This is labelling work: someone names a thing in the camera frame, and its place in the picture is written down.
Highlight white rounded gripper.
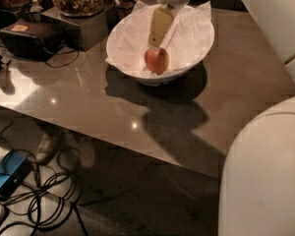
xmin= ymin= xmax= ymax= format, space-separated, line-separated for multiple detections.
xmin=148 ymin=0 xmax=190 ymax=48

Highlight red orange apple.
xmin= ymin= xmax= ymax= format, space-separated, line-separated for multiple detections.
xmin=145 ymin=48 xmax=169 ymax=75

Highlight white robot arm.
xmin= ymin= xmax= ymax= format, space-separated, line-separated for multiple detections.
xmin=218 ymin=0 xmax=295 ymax=236

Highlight white bowl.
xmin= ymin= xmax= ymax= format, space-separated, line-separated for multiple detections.
xmin=105 ymin=3 xmax=215 ymax=88

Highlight white paper napkin liner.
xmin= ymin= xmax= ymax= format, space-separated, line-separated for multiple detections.
xmin=104 ymin=0 xmax=212 ymax=79

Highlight black cup with spoon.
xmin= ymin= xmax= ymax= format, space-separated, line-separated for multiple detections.
xmin=114 ymin=0 xmax=136 ymax=20

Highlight dark metal jar stand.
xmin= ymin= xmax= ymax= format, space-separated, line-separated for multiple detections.
xmin=41 ymin=7 xmax=108 ymax=51

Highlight black device with label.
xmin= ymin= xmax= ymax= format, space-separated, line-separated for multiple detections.
xmin=0 ymin=19 xmax=64 ymax=63

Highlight silver scoop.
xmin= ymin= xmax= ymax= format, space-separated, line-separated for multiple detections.
xmin=29 ymin=0 xmax=43 ymax=13

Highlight white shoe right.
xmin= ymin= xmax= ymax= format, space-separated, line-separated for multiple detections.
xmin=78 ymin=139 xmax=96 ymax=169

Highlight white shoe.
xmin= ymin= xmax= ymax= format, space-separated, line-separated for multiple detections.
xmin=78 ymin=139 xmax=96 ymax=169
xmin=35 ymin=132 xmax=60 ymax=165

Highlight white shoe left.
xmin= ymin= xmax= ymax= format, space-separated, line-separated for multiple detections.
xmin=35 ymin=132 xmax=60 ymax=165

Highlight blue box on floor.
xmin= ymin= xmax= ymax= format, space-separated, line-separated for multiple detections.
xmin=0 ymin=151 xmax=26 ymax=200

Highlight black floor cables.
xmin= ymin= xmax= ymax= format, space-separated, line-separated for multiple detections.
xmin=0 ymin=116 xmax=89 ymax=236

